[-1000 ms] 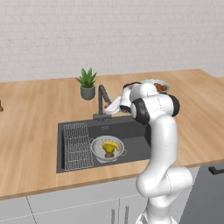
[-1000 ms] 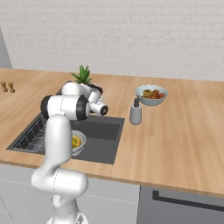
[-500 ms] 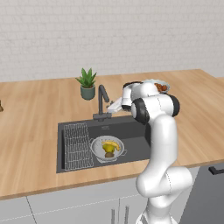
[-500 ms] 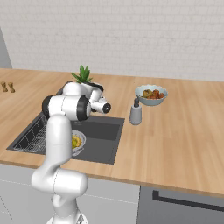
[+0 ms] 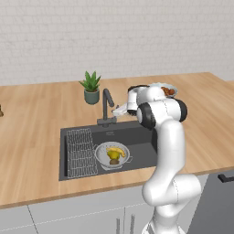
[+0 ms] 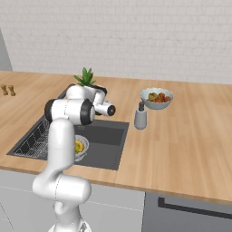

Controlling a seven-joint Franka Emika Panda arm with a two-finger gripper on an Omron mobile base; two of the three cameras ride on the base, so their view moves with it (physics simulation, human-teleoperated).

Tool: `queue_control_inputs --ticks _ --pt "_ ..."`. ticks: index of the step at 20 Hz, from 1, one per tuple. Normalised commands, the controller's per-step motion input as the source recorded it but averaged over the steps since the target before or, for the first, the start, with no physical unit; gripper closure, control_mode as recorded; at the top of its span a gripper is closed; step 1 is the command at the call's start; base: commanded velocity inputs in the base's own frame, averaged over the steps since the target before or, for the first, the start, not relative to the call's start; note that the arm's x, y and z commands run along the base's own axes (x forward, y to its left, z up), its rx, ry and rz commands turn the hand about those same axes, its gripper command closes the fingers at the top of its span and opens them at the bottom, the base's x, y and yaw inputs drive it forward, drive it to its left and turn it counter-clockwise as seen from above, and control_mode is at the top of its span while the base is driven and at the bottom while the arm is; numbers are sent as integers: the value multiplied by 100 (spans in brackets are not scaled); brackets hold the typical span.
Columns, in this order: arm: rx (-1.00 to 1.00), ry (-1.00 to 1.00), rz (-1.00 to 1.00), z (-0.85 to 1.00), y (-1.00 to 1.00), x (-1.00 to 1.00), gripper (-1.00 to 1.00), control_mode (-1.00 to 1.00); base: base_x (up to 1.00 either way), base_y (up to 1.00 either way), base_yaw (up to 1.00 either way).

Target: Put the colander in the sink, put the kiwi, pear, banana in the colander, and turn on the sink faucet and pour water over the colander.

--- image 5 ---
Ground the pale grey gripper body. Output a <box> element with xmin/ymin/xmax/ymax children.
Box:
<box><xmin>112</xmin><ymin>102</ymin><xmax>129</xmax><ymax>117</ymax></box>

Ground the dark grey sink faucet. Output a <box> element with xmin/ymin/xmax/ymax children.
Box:
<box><xmin>96</xmin><ymin>88</ymin><xmax>119</xmax><ymax>129</ymax></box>

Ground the yellow banana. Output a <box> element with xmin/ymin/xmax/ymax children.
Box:
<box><xmin>106</xmin><ymin>146</ymin><xmax>127</xmax><ymax>159</ymax></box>

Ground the yellow-green pear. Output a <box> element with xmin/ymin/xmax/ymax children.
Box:
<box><xmin>107</xmin><ymin>151</ymin><xmax>122</xmax><ymax>161</ymax></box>

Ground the dark grey sink basin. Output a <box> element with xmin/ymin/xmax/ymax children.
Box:
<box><xmin>58</xmin><ymin>120</ymin><xmax>159</xmax><ymax>183</ymax></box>

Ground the silver metal colander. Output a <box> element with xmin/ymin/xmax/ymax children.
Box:
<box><xmin>93</xmin><ymin>141</ymin><xmax>134</xmax><ymax>172</ymax></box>

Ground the green plant in grey pot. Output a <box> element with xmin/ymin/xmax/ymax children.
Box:
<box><xmin>78</xmin><ymin>69</ymin><xmax>102</xmax><ymax>106</ymax></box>

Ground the white bowl with brown food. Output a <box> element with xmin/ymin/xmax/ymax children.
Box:
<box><xmin>148</xmin><ymin>82</ymin><xmax>179</xmax><ymax>99</ymax></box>

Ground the wide pale grey drawer front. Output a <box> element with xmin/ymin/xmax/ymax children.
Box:
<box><xmin>27</xmin><ymin>185</ymin><xmax>148</xmax><ymax>227</ymax></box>

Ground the pale grey cupboard door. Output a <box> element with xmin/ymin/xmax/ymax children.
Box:
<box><xmin>28</xmin><ymin>207</ymin><xmax>126</xmax><ymax>234</ymax></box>
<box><xmin>123</xmin><ymin>202</ymin><xmax>157</xmax><ymax>234</ymax></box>

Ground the dark grey dishwasher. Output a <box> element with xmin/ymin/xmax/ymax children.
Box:
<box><xmin>185</xmin><ymin>172</ymin><xmax>234</xmax><ymax>234</ymax></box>

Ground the narrow pale grey drawer front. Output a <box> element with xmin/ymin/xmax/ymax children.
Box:
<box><xmin>0</xmin><ymin>204</ymin><xmax>31</xmax><ymax>232</ymax></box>

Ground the white wire sink rack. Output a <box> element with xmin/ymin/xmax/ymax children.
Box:
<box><xmin>65</xmin><ymin>127</ymin><xmax>100</xmax><ymax>179</ymax></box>

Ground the grey cupboard door handle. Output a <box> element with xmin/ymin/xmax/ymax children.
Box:
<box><xmin>115</xmin><ymin>217</ymin><xmax>122</xmax><ymax>234</ymax></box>
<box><xmin>130</xmin><ymin>213</ymin><xmax>136</xmax><ymax>234</ymax></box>

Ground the black dishwasher handle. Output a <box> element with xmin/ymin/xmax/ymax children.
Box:
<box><xmin>217</xmin><ymin>173</ymin><xmax>234</xmax><ymax>184</ymax></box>

